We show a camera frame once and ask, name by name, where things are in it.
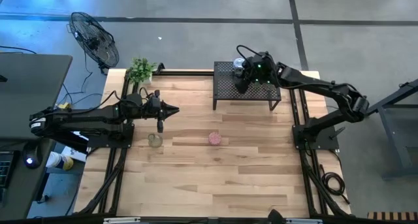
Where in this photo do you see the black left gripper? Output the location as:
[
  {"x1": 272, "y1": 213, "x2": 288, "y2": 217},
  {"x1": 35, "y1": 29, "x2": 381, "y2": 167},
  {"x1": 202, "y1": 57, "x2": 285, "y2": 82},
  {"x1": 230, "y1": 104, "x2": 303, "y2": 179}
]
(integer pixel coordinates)
[{"x1": 143, "y1": 89, "x2": 180, "y2": 134}]

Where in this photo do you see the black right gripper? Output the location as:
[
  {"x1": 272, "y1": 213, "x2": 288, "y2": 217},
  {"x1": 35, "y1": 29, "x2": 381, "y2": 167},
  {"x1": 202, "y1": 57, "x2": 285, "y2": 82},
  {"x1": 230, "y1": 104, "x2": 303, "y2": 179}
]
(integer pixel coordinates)
[{"x1": 233, "y1": 52, "x2": 278, "y2": 95}]

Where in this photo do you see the black perforated metal shelf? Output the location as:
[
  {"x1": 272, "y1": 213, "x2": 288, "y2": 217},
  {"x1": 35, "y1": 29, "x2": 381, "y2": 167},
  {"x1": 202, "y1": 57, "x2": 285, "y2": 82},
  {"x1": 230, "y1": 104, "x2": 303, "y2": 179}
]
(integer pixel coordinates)
[{"x1": 212, "y1": 61, "x2": 282, "y2": 111}]

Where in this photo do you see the clear glass jar left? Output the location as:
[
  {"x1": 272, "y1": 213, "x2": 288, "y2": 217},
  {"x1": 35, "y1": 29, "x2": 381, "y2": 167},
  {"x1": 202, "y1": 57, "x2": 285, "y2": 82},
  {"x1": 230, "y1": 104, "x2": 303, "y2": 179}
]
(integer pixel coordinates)
[{"x1": 147, "y1": 133, "x2": 164, "y2": 149}]

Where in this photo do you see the small green potted plant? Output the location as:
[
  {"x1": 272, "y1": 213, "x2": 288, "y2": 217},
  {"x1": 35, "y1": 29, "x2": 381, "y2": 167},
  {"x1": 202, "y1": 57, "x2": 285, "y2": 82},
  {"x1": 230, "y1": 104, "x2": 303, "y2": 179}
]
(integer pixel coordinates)
[{"x1": 125, "y1": 56, "x2": 158, "y2": 85}]

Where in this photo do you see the white paper box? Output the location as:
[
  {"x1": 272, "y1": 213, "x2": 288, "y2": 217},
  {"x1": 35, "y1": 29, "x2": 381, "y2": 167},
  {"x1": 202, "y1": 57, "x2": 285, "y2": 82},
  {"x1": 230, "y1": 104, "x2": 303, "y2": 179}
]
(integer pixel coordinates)
[{"x1": 61, "y1": 145, "x2": 88, "y2": 163}]

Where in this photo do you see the black metal floor fan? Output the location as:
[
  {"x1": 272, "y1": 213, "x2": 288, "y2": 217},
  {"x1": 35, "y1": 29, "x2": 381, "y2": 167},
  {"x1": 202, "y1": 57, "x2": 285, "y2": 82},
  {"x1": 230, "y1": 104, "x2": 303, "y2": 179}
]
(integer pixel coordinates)
[{"x1": 67, "y1": 11, "x2": 120, "y2": 75}]

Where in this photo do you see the white label strip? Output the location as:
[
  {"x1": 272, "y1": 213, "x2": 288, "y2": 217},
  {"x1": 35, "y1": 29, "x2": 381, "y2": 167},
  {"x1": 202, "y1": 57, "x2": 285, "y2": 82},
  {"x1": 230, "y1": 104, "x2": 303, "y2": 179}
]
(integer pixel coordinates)
[
  {"x1": 285, "y1": 218, "x2": 324, "y2": 224},
  {"x1": 103, "y1": 216, "x2": 141, "y2": 224}
]

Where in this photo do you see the white bottle with yellow cap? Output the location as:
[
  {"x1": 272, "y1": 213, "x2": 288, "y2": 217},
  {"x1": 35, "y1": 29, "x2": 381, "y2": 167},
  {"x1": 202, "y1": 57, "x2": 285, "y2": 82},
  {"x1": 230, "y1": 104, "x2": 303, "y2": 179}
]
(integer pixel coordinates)
[{"x1": 45, "y1": 152, "x2": 74, "y2": 171}]

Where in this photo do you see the dark grey desk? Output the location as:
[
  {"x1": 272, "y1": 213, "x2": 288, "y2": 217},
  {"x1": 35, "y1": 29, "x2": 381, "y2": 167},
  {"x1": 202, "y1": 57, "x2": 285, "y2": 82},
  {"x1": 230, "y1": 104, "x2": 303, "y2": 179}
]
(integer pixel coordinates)
[{"x1": 0, "y1": 53, "x2": 73, "y2": 221}]

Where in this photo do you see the black computer mouse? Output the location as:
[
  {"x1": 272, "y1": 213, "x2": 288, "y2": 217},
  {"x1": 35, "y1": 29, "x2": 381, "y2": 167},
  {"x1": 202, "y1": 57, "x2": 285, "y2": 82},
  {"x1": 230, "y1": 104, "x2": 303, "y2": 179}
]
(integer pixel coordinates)
[{"x1": 22, "y1": 142, "x2": 43, "y2": 169}]

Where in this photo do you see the black keyboard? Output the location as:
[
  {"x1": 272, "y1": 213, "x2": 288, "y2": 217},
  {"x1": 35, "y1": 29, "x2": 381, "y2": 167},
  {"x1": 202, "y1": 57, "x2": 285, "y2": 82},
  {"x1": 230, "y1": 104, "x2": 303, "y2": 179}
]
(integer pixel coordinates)
[{"x1": 0, "y1": 150, "x2": 16, "y2": 189}]

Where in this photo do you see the striped wooden slat board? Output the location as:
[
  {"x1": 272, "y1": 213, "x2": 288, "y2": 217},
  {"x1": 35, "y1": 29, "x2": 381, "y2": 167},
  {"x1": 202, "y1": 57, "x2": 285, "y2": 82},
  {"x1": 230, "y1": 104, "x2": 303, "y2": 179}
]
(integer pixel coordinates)
[{"x1": 367, "y1": 211, "x2": 418, "y2": 221}]

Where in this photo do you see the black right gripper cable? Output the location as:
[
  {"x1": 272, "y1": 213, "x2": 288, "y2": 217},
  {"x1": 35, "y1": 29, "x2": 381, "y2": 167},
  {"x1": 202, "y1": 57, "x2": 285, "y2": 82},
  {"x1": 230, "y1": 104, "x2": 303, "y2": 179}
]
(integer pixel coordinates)
[{"x1": 236, "y1": 44, "x2": 259, "y2": 63}]

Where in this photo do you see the black box with cable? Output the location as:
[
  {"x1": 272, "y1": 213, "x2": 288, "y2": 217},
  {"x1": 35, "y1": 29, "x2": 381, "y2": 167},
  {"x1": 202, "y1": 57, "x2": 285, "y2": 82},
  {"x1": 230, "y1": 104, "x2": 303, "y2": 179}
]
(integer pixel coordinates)
[{"x1": 73, "y1": 69, "x2": 352, "y2": 218}]

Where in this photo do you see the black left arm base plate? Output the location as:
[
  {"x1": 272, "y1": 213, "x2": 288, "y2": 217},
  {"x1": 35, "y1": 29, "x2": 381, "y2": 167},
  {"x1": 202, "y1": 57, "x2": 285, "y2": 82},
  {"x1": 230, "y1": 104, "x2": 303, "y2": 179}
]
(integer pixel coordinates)
[{"x1": 86, "y1": 123, "x2": 135, "y2": 149}]

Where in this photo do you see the black floor cable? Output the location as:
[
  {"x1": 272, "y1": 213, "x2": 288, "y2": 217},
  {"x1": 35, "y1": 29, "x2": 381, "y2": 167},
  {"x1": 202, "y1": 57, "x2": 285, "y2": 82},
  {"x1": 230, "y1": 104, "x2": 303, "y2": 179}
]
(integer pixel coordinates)
[{"x1": 61, "y1": 83, "x2": 104, "y2": 107}]

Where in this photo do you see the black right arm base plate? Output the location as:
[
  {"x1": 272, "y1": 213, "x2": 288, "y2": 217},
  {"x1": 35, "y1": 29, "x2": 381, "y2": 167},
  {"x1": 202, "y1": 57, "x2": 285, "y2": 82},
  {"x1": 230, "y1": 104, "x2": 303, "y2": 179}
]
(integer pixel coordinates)
[{"x1": 292, "y1": 124, "x2": 340, "y2": 150}]

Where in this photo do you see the black clamp handle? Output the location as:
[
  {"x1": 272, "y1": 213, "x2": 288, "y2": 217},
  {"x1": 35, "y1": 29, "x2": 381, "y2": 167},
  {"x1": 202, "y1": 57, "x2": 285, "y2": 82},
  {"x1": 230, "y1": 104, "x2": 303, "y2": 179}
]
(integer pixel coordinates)
[{"x1": 329, "y1": 126, "x2": 346, "y2": 140}]

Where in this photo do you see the coiled black cable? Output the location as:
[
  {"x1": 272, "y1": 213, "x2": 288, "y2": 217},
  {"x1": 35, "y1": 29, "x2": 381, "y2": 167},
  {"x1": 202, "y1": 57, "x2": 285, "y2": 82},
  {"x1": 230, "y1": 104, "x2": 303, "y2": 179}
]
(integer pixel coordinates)
[{"x1": 319, "y1": 163, "x2": 351, "y2": 205}]

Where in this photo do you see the dark metal table frame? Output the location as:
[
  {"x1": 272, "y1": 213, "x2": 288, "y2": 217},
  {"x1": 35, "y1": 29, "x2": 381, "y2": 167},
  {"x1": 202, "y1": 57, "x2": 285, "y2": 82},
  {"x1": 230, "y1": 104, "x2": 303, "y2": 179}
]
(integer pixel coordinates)
[{"x1": 360, "y1": 78, "x2": 418, "y2": 181}]

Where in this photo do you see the thin black desk cable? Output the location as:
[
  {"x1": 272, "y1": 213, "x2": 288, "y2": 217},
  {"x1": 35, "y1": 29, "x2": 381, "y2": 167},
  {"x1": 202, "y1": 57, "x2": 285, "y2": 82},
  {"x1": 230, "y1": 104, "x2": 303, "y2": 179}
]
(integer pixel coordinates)
[{"x1": 0, "y1": 44, "x2": 37, "y2": 55}]

